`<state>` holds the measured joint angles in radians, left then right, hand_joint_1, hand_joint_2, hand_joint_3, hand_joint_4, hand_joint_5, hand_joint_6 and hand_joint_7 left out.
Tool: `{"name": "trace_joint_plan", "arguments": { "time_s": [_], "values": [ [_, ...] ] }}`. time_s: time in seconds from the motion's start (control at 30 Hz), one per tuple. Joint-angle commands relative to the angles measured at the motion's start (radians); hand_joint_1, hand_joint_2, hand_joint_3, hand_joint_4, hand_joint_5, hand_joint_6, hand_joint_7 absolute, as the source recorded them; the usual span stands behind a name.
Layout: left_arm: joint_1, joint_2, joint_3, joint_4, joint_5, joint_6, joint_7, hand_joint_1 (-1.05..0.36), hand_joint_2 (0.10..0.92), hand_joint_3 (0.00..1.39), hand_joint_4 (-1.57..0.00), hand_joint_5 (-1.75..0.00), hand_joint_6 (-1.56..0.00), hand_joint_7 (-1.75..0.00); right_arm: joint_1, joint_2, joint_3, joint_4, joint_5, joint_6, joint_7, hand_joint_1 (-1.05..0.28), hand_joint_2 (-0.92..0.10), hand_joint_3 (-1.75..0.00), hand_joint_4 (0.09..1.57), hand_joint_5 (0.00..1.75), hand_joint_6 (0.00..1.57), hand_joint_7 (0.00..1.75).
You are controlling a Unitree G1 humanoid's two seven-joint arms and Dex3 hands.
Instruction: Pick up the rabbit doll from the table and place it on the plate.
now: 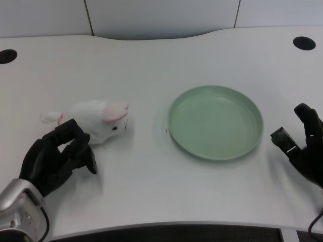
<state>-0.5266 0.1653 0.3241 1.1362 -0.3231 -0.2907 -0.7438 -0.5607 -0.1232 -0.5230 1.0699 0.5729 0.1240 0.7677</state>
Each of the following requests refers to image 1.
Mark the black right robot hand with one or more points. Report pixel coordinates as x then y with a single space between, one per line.
309 151

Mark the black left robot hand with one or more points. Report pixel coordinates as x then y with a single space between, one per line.
43 158

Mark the white plush rabbit doll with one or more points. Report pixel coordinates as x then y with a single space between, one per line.
101 121

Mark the green round plate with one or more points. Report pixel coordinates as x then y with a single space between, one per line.
215 123

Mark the black floor mat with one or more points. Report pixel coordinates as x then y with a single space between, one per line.
176 233

